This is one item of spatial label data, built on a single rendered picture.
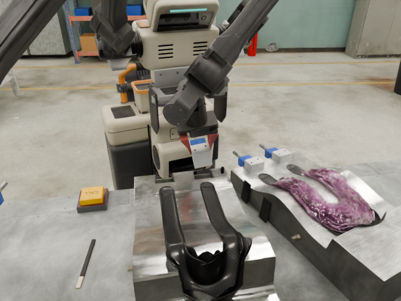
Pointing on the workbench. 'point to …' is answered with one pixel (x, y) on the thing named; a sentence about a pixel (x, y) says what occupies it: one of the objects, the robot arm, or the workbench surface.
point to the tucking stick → (85, 264)
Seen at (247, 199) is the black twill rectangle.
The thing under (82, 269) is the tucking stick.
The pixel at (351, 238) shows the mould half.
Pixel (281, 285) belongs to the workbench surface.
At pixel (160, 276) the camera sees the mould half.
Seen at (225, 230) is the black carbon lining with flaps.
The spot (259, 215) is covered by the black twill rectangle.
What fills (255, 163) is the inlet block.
